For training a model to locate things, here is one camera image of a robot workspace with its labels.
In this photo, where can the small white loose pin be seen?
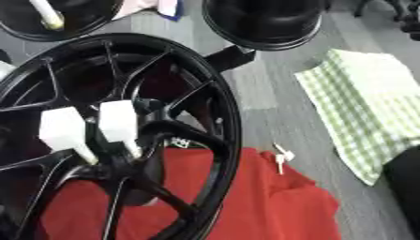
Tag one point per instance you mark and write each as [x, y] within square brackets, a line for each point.
[280, 162]
[285, 153]

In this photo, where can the black chair base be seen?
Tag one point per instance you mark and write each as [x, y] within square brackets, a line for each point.
[402, 15]

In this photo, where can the white pin with yellowish tip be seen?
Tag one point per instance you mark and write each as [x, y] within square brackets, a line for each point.
[48, 15]

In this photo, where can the pale pink and white bag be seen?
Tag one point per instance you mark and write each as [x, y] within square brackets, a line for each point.
[147, 7]

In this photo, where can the black round wheel rim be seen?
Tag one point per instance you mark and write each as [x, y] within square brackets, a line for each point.
[87, 22]
[262, 22]

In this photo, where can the black support stand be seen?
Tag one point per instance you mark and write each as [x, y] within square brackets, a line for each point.
[230, 57]

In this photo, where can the white hub pin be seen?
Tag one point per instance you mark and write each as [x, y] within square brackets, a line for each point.
[61, 129]
[117, 122]

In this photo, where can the black spoked wheel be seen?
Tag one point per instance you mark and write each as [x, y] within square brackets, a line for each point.
[216, 125]

